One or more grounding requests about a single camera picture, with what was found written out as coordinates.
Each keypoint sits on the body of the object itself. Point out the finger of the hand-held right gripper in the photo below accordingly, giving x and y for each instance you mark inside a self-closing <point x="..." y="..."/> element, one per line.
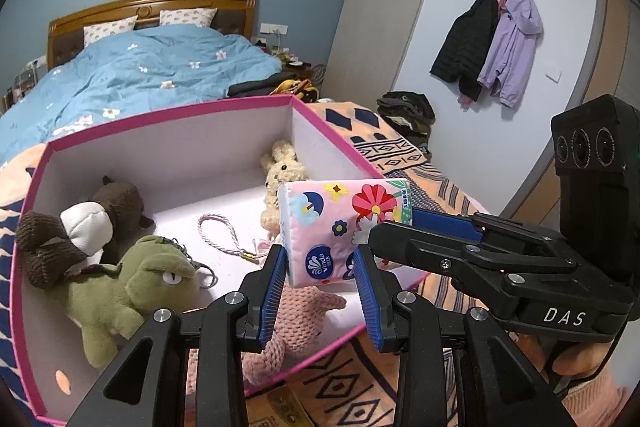
<point x="442" y="222"/>
<point x="415" y="247"/>

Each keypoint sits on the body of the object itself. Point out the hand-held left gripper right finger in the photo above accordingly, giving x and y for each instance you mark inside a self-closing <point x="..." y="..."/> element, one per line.
<point x="370" y="302"/>

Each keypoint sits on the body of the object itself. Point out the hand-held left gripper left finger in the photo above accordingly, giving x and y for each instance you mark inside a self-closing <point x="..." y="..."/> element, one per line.
<point x="272" y="302"/>

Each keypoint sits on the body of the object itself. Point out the pink knitted teddy bear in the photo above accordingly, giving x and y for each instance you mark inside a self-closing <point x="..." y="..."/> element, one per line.
<point x="300" y="322"/>

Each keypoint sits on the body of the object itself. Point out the floral tissue pack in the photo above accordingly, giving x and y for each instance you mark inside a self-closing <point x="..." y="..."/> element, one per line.
<point x="325" y="227"/>

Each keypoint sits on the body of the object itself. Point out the cream teddy bear pink dress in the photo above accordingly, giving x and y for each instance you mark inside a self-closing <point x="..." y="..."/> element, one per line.
<point x="282" y="172"/>

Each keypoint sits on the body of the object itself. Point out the pink cardboard box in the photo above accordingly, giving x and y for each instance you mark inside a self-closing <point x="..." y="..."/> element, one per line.
<point x="200" y="157"/>

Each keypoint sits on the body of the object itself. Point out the brown and white plush toy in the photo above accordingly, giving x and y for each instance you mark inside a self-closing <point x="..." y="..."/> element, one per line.
<point x="120" y="207"/>

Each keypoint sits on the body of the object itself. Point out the person's right forearm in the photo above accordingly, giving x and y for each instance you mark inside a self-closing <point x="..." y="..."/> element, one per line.
<point x="600" y="399"/>

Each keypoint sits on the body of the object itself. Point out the person's right hand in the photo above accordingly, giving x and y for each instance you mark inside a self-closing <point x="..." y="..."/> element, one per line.
<point x="585" y="359"/>

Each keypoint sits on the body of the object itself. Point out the orange patterned blanket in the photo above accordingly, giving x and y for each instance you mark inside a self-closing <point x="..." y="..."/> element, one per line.
<point x="395" y="162"/>

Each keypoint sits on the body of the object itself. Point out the pile of dark clothes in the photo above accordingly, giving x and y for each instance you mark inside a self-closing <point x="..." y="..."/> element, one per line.
<point x="405" y="122"/>

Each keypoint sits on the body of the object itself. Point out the black puffer jacket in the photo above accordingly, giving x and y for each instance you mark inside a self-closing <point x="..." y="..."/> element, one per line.
<point x="465" y="42"/>

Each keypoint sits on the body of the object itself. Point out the wooden door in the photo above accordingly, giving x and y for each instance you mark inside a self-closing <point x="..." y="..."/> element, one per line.
<point x="615" y="32"/>

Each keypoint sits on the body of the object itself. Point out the purple hooded jacket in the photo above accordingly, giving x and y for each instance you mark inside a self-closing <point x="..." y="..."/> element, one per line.
<point x="515" y="42"/>

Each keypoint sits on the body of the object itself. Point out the yellow patterned cloth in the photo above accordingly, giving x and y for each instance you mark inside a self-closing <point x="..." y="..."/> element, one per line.
<point x="292" y="88"/>

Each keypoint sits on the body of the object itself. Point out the dark cloth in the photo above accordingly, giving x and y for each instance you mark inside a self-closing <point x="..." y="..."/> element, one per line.
<point x="255" y="87"/>

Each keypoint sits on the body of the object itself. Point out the cluttered bedside table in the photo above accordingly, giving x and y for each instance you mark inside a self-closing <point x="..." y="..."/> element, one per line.
<point x="295" y="57"/>

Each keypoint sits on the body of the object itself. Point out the blue flowered duvet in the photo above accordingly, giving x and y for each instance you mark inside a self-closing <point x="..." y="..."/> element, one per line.
<point x="125" y="72"/>

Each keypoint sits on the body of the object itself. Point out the white patterned pillow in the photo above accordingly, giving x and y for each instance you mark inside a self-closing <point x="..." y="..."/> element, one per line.
<point x="187" y="17"/>
<point x="110" y="31"/>

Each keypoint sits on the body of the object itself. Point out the wooden bed headboard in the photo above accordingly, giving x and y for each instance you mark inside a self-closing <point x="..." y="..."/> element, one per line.
<point x="150" y="2"/>

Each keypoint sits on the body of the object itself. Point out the clear cosmetic organizer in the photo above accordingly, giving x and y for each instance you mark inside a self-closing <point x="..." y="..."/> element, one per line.
<point x="22" y="82"/>

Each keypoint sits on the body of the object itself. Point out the white light switch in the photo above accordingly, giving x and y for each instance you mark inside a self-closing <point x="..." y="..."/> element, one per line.
<point x="553" y="72"/>

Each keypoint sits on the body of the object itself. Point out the white wall socket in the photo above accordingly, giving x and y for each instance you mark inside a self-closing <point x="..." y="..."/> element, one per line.
<point x="274" y="28"/>

